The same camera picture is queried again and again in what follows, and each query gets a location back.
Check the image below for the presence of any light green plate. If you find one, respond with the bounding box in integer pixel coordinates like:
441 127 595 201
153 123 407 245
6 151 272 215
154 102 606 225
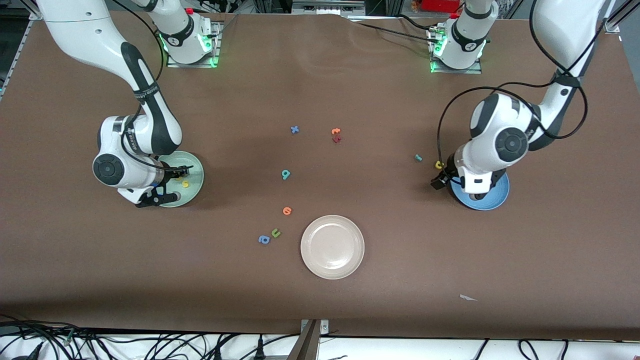
150 150 205 208

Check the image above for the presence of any blue plate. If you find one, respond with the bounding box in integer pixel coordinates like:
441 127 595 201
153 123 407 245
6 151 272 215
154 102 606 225
449 170 511 211

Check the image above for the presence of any beige plate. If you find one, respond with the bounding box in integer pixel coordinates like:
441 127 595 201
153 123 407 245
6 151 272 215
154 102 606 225
300 214 366 280

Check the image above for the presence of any red box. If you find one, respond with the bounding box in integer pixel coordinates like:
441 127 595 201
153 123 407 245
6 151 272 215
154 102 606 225
420 0 463 13

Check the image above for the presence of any grey metal equipment box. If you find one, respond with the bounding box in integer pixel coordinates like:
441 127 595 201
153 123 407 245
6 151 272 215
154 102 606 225
291 0 367 17

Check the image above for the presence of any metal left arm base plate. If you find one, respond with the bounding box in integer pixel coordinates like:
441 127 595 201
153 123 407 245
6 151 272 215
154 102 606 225
430 25 483 75

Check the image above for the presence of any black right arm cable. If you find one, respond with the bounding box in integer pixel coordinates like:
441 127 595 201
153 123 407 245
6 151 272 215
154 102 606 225
100 0 193 173

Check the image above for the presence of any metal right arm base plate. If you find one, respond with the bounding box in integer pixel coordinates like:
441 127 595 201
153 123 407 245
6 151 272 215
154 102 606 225
166 20 221 68

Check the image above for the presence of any black base power cable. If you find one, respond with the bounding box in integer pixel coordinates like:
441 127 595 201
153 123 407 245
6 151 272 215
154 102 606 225
350 14 443 45

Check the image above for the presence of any black floor cable loop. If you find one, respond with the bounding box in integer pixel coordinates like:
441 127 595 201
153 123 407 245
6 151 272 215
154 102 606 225
517 339 541 360

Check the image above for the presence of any thick black floor cable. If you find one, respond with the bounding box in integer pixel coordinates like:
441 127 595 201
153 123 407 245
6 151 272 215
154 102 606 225
0 314 76 360

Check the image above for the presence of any metal table edge bracket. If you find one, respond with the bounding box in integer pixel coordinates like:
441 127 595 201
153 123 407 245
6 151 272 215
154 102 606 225
287 319 331 360

